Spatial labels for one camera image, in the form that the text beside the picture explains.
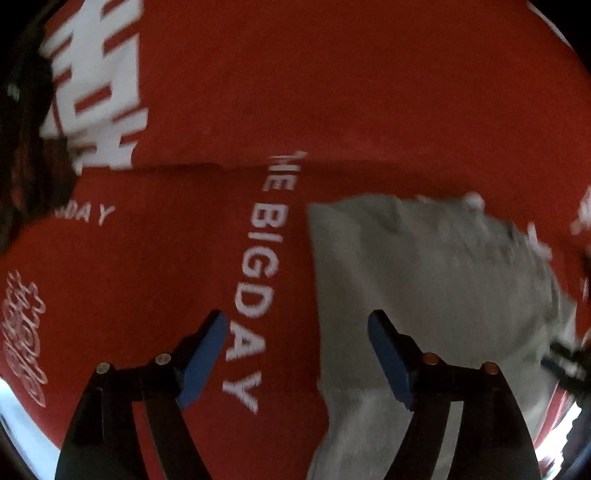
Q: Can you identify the grey small garment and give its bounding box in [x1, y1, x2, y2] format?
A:
[308, 195, 576, 479]

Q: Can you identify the red printed bed cover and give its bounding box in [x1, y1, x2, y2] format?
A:
[1, 1, 590, 479]

